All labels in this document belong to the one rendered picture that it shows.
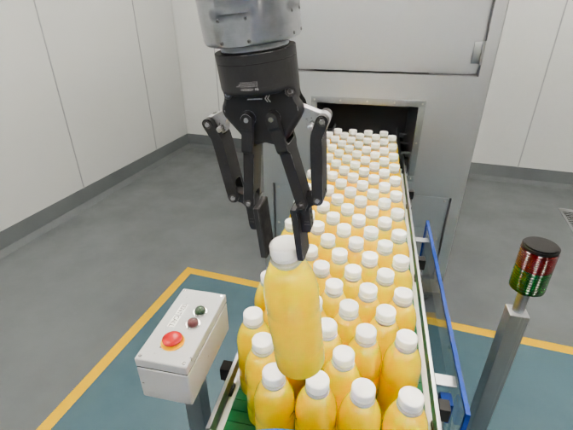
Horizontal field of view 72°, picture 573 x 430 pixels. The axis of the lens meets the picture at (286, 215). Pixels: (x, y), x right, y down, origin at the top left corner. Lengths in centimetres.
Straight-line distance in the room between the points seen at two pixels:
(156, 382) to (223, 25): 63
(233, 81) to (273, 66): 4
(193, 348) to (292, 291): 33
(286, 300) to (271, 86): 25
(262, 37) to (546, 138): 450
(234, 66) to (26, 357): 237
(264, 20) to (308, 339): 38
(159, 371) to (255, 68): 58
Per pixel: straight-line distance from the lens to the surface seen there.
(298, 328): 52
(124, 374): 229
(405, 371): 80
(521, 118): 466
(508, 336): 97
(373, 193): 130
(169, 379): 78
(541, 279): 87
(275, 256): 47
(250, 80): 36
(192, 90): 527
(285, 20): 35
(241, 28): 35
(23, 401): 240
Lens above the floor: 165
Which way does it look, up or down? 28 degrees down
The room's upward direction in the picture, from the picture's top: straight up
